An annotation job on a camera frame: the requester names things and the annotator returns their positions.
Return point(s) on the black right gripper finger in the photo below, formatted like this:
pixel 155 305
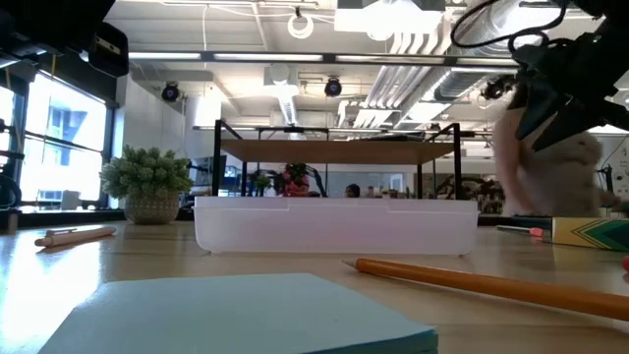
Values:
pixel 565 125
pixel 538 113

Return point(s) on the yellow green crayon box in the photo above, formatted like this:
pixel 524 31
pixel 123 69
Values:
pixel 589 233

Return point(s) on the orange wooden pencil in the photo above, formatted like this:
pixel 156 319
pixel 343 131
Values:
pixel 491 285

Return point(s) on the light blue sticky note pad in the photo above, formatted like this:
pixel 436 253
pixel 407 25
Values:
pixel 221 314

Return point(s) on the beige pen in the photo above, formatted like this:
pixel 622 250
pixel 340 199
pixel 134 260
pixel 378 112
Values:
pixel 74 237

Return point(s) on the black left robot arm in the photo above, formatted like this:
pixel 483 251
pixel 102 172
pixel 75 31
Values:
pixel 49 19

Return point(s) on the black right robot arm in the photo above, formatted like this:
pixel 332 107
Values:
pixel 614 7

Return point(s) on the person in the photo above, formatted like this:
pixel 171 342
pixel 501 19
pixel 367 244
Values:
pixel 560 182
pixel 352 191

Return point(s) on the black round ceiling spotlight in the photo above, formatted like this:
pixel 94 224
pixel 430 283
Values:
pixel 170 92
pixel 333 87

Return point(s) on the wooden shelf riser black legs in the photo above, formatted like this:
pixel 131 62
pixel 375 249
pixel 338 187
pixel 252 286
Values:
pixel 334 151

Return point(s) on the black overhead crossbar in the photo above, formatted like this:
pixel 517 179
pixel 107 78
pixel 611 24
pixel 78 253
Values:
pixel 324 58

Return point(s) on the clear plastic pencil box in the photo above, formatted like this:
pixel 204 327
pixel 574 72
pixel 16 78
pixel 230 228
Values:
pixel 334 231

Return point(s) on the artificial green potted plant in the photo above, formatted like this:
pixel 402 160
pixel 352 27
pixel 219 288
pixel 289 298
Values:
pixel 147 177

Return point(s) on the silver ventilation duct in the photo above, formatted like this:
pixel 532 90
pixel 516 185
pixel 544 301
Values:
pixel 531 15

